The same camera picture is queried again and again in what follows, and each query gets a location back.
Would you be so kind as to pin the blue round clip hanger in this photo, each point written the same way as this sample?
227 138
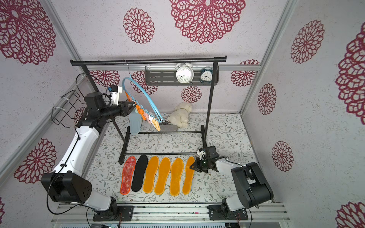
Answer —
154 120

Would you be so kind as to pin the orange insole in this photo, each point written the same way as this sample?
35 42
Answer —
189 174
150 173
163 173
176 173

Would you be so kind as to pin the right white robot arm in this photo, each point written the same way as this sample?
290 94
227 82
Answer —
252 188

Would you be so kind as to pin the red gel insole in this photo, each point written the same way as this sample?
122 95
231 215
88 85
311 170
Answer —
127 175

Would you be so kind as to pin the light blue insole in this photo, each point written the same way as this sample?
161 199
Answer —
135 120

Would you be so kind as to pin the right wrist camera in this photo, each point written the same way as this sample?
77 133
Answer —
201 153

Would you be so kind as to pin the black insole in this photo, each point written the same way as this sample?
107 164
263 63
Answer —
139 173

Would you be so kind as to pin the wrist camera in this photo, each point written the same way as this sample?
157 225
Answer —
115 92
201 153

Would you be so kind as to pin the cream plush toy dog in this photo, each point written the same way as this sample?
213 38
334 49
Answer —
180 116

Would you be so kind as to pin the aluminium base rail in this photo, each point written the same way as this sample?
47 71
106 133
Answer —
176 215

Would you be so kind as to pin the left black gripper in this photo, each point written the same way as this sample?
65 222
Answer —
125 110

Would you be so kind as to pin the black metal clothes rack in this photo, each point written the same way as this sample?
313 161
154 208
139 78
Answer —
147 63

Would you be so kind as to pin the black wire wall basket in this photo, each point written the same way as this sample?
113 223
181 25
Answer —
71 108

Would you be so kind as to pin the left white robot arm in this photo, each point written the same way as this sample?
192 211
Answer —
65 183

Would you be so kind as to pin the green alarm clock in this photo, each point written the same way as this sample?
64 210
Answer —
206 75

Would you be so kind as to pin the white alarm clock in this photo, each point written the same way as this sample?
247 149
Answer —
184 73

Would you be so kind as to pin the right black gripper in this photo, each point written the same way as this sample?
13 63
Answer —
200 164

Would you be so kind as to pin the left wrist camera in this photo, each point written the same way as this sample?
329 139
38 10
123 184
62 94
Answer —
115 92

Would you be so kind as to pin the grey fabric insole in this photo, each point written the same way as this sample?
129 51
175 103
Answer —
169 128

